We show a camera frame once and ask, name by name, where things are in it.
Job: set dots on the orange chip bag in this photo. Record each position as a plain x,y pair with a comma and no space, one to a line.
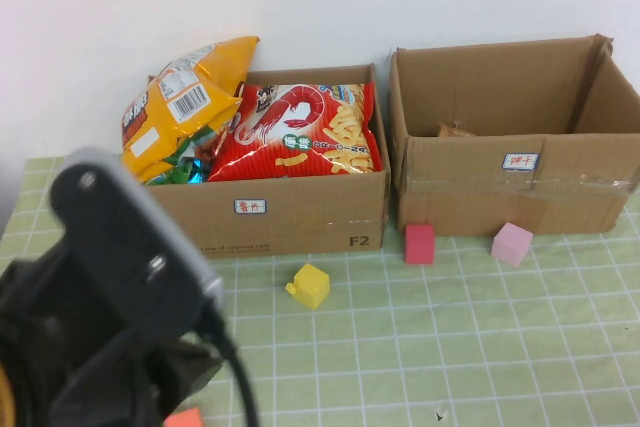
170,112

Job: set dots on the golden brown snack packet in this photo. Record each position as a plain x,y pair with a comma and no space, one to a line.
455,132

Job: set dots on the red shrimp chip bag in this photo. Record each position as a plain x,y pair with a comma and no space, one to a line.
300,137

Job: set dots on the orange block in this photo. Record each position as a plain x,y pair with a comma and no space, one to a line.
185,419

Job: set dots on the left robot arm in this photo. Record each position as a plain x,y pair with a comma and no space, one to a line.
75,347

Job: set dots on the green chip bag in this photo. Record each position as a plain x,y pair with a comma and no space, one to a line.
185,167

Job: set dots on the cardboard box marked F2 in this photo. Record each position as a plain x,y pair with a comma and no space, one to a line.
300,222

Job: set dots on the cardboard box with taped front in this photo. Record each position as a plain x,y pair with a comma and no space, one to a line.
475,207

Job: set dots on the crimson cube block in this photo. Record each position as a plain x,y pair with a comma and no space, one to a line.
420,247

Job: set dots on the light pink cube block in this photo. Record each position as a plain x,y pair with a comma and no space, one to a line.
512,247

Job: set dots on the yellow toy block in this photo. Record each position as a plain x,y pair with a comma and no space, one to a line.
312,287

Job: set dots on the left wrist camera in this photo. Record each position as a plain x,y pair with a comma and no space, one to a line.
125,227

